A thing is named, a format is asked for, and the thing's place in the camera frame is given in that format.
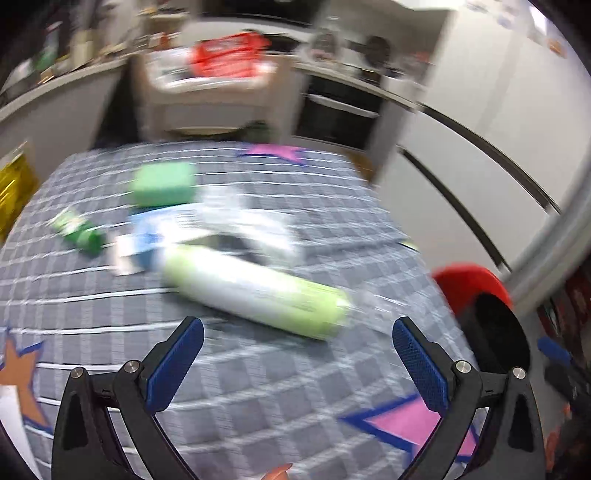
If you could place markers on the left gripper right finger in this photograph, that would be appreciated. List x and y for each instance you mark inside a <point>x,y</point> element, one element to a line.
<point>511,444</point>

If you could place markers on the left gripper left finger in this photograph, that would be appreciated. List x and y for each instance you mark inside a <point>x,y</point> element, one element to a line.
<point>85,443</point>

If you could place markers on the red trash bin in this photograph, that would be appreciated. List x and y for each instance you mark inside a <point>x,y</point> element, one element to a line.
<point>484,311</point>

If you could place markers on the light green white bottle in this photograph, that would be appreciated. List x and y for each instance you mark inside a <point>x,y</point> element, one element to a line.
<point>254,292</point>

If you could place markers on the green sponge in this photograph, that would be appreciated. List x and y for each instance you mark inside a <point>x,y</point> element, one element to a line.
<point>163,184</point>

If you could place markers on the white paper sheet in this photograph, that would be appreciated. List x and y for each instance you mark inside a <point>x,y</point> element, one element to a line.
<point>12,421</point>

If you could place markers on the grey checkered tablecloth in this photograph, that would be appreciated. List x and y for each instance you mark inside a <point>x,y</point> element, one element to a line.
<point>255,398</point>

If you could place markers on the blue white carton box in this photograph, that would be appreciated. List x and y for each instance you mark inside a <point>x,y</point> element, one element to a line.
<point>151,232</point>

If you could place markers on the green cream tube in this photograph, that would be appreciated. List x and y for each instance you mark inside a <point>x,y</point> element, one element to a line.
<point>79,232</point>

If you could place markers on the crumpled white tissue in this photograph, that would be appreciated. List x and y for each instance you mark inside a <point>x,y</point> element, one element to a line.
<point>269,235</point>

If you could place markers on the gold foil bag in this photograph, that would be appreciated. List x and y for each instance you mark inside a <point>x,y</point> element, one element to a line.
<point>19,183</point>

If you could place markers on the black built-in oven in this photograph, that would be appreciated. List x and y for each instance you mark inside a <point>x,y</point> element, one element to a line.
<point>337,113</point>

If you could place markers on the red plastic basket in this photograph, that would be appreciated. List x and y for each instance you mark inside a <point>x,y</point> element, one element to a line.
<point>232,56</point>

